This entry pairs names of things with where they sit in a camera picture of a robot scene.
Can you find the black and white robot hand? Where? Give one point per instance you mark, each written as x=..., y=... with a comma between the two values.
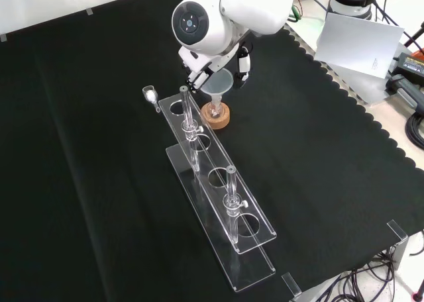
x=197, y=63

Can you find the translucent plastic funnel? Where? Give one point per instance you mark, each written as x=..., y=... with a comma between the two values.
x=218, y=81

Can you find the clear round-bottom flask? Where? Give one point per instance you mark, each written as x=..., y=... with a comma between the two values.
x=215, y=111

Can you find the glass weighing funnel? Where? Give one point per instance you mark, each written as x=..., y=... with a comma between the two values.
x=150, y=95

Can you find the clear acrylic funnel stand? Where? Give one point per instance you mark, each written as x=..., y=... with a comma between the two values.
x=245, y=272

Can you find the black cloth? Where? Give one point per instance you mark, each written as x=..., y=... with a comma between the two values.
x=66, y=149

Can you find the pale board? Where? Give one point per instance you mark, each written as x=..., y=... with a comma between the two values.
x=357, y=43

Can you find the black power adapter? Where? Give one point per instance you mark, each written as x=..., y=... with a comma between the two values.
x=412, y=65

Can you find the clear acrylic edge clip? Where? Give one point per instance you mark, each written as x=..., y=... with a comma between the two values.
x=291, y=284
x=397, y=230

